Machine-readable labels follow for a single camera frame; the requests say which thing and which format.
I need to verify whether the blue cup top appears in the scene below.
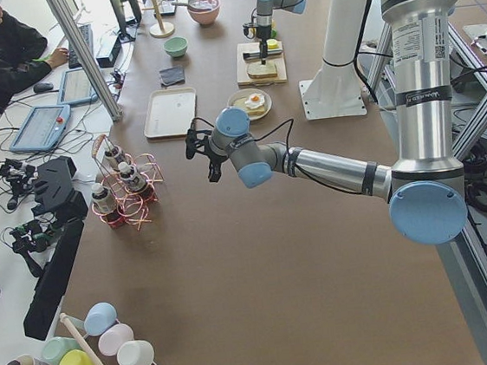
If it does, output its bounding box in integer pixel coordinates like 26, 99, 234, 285
84, 302, 118, 336

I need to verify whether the pink ice bowl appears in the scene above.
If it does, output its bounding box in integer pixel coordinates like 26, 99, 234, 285
187, 0, 221, 25

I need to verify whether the wooden cutting board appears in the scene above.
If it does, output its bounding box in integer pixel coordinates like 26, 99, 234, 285
237, 41, 288, 86

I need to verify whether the half lemon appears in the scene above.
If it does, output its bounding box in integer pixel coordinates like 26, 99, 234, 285
266, 39, 279, 49

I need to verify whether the wooden mug tree stand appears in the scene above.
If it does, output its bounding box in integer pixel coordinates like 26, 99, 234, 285
149, 0, 175, 39

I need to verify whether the green cup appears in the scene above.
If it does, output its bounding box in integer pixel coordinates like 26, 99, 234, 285
41, 336, 81, 365

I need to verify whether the bread slice from board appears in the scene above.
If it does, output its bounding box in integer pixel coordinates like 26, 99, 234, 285
246, 61, 278, 80

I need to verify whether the grey folded cloth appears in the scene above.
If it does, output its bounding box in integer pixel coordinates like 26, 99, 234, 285
159, 65, 185, 87

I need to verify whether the bread slice on plate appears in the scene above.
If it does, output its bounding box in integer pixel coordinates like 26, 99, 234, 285
233, 96, 267, 117

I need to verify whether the cream rabbit serving tray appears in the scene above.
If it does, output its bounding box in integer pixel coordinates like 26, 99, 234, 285
144, 87, 197, 140

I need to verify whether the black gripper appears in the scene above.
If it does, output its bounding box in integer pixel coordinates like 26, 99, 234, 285
254, 24, 272, 65
185, 128, 226, 183

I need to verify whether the far blue teach pendant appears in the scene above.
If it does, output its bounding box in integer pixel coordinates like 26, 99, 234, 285
57, 68, 98, 107

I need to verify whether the tea bottle front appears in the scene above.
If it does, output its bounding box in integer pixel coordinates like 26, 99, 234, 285
119, 162, 148, 193

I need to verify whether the black computer mouse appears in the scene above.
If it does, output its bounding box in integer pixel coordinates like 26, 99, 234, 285
33, 81, 54, 94

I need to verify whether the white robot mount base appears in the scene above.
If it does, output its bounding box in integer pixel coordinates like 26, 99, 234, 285
299, 0, 368, 121

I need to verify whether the white round plate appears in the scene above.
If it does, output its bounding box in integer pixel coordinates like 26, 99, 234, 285
227, 88, 272, 121

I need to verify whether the copper wire bottle rack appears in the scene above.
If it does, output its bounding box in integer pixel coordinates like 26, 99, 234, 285
91, 134, 164, 230

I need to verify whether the mint green bowl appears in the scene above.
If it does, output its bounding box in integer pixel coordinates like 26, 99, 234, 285
163, 36, 188, 58

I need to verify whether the near blue teach pendant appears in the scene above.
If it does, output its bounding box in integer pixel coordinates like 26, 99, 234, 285
9, 104, 71, 153

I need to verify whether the fried egg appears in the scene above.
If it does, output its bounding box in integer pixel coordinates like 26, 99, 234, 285
244, 93, 265, 110

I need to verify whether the black bracket stand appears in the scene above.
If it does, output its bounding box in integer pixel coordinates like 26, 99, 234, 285
32, 156, 88, 223

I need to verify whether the black keyboard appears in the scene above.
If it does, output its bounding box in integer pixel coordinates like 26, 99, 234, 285
63, 23, 97, 71

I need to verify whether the blue teach pendant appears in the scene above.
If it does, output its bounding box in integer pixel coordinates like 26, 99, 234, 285
57, 68, 98, 107
9, 104, 71, 153

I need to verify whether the aluminium frame post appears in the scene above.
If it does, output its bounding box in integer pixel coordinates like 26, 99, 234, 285
46, 0, 122, 122

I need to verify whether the white cup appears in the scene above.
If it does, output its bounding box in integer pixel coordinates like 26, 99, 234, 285
116, 340, 154, 365

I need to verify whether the tea bottle right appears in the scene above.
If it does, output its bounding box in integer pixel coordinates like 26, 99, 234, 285
91, 183, 125, 229

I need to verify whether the tea bottle back left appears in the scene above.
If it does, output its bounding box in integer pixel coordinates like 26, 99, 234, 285
104, 144, 127, 172

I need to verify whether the metal ice scoop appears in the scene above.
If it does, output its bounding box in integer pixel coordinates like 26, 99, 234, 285
171, 0, 218, 13

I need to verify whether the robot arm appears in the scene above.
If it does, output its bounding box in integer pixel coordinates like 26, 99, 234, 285
185, 0, 467, 244
251, 0, 307, 64

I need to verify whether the tea bottle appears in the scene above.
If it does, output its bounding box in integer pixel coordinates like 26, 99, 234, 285
104, 144, 127, 172
119, 162, 148, 193
91, 183, 125, 229

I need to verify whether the pink cup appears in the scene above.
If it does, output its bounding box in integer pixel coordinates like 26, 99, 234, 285
98, 323, 134, 357

